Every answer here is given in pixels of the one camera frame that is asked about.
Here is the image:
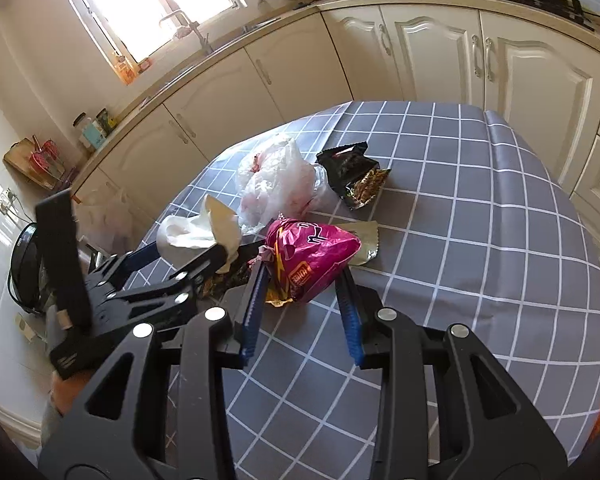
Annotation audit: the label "pink snack bag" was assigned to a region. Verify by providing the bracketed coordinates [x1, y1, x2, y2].
[260, 217, 362, 308]

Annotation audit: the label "person's left hand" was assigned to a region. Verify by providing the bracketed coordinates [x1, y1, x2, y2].
[50, 372, 92, 415]

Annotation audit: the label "white crumpled plastic bag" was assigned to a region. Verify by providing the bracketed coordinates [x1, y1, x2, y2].
[156, 194, 242, 274]

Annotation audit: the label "silver rice cooker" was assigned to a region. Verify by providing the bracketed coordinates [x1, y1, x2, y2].
[7, 222, 53, 318]

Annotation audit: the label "glass jar with lid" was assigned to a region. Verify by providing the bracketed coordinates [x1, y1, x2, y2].
[72, 113, 107, 150]

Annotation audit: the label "wooden cutting board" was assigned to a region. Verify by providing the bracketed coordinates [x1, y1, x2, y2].
[3, 138, 60, 192]

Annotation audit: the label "grey checked tablecloth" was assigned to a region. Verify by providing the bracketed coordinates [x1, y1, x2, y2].
[134, 98, 600, 480]

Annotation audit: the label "gold flat wrapper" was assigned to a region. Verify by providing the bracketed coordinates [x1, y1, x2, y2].
[338, 221, 379, 266]

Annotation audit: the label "black snack bag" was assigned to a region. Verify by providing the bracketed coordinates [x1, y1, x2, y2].
[316, 142, 390, 210]

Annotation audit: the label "chrome sink faucet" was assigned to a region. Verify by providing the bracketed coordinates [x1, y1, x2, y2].
[158, 9, 214, 55]

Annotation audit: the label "stainless steel sink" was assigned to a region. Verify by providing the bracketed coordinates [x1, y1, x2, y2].
[242, 16, 279, 35]

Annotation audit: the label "cream lower cabinets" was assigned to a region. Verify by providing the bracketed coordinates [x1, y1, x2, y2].
[73, 0, 600, 248]

